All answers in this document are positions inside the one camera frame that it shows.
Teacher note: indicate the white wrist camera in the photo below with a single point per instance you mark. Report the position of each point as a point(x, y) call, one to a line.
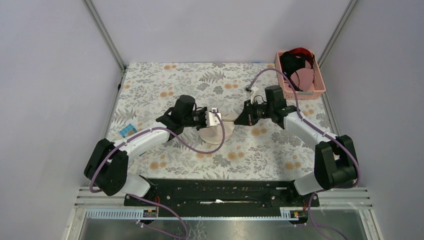
point(253, 92)
point(212, 117)

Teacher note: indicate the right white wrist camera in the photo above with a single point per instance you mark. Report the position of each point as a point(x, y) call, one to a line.
point(253, 92)

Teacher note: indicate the floral tablecloth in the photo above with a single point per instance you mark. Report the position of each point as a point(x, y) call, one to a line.
point(260, 152)

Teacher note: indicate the black and red bra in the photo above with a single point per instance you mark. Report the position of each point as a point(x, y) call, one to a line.
point(298, 67)

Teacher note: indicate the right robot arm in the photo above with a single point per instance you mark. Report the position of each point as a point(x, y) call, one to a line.
point(334, 156)

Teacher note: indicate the colourful toy block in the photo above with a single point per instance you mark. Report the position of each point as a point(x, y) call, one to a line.
point(127, 131)

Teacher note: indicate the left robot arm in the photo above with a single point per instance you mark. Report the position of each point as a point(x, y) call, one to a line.
point(108, 165)

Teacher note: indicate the white mesh laundry bag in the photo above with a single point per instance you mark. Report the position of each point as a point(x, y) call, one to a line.
point(214, 134)

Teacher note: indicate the aluminium corner post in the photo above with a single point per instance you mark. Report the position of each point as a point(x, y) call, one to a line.
point(337, 31)
point(104, 33)

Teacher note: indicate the pink plastic basket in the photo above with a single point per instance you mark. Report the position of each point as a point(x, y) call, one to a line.
point(317, 89)

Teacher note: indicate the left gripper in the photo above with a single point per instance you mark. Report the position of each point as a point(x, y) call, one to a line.
point(203, 112)

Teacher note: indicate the left aluminium corner post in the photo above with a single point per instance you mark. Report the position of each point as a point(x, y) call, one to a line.
point(104, 33)

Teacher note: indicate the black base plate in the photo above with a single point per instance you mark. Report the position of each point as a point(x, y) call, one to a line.
point(212, 198)

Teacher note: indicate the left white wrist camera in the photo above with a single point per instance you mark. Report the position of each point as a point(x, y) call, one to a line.
point(212, 117)

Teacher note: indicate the right aluminium corner post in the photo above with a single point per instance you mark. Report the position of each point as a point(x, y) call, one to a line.
point(337, 31)

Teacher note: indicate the aluminium front rail frame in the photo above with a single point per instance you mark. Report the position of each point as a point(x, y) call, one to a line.
point(90, 204)

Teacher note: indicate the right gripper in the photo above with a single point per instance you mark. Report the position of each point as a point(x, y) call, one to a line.
point(247, 118)

